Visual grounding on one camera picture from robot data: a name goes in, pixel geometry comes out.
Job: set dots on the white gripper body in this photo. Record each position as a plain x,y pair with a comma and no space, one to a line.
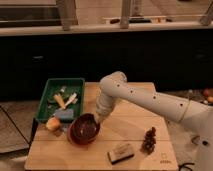
104,107

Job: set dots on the white toy utensil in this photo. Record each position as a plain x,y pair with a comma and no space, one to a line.
71,99

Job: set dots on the dark grape bunch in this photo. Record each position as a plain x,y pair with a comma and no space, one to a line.
149,142

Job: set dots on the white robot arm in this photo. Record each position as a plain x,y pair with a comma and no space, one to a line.
191,114

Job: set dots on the yellow corn toy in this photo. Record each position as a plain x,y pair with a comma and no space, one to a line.
59,100

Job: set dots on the blue sponge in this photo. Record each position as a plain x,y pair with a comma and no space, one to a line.
64,114

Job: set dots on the black beige sponge block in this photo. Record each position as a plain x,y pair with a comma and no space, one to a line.
120,153

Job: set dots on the dark red bowl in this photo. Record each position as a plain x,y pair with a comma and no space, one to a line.
83,130

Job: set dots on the green plastic tray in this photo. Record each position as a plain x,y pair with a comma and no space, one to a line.
62,98

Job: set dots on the orange round fruit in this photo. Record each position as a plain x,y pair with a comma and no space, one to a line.
53,124

